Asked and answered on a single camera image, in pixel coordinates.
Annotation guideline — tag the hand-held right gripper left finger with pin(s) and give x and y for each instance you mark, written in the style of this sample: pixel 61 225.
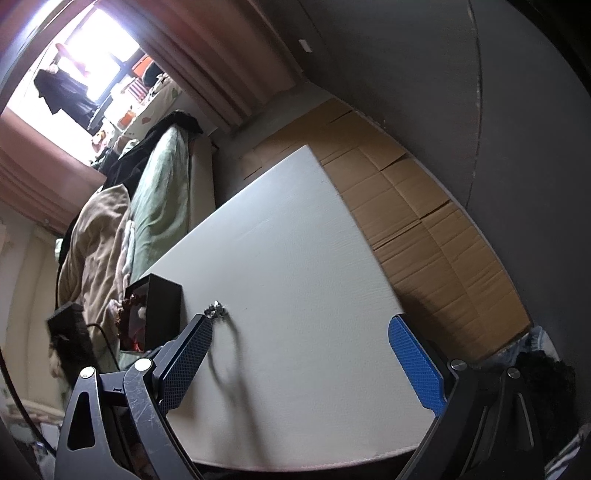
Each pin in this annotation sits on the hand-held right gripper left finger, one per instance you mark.
pixel 184 364

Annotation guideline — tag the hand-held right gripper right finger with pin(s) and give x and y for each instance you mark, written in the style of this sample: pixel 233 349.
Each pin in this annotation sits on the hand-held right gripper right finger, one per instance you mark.
pixel 415 364

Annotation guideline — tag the black jewelry box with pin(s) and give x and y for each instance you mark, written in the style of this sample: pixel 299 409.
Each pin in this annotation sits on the black jewelry box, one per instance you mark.
pixel 166 314

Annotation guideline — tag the clear plastic bag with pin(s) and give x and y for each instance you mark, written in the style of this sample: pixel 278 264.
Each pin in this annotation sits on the clear plastic bag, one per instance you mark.
pixel 140 314

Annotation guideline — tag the tan blanket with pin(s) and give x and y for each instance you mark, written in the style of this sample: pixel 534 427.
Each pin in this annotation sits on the tan blanket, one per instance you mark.
pixel 92 240

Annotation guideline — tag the person's blue jeans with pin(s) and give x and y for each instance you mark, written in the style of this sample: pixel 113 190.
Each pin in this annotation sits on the person's blue jeans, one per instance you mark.
pixel 531 344

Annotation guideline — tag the dark fuzzy cloth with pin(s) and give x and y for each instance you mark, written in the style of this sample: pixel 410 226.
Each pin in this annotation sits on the dark fuzzy cloth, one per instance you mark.
pixel 547 383

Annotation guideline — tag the flattened cardboard sheet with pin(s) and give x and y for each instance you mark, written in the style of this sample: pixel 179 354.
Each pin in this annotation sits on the flattened cardboard sheet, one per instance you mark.
pixel 415 207

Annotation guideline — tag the pink curtain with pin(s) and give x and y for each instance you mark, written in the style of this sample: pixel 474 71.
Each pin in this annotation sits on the pink curtain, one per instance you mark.
pixel 221 55
pixel 46 170

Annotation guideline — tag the bed with green sheet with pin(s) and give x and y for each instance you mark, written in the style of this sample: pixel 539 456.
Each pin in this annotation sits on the bed with green sheet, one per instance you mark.
pixel 161 198

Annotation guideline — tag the black clothing pile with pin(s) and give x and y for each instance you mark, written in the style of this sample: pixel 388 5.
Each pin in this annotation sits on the black clothing pile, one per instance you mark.
pixel 134 161

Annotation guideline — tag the hanging black garment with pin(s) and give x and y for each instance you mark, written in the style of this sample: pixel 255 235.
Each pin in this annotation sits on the hanging black garment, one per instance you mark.
pixel 64 94

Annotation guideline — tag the white floral bedding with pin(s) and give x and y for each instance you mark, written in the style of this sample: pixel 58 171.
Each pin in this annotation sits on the white floral bedding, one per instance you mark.
pixel 152 104

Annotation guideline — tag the orange box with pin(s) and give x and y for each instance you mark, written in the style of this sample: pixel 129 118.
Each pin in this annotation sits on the orange box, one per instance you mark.
pixel 141 65

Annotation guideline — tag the white wall socket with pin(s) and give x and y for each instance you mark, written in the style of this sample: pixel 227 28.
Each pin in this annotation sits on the white wall socket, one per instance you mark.
pixel 305 46

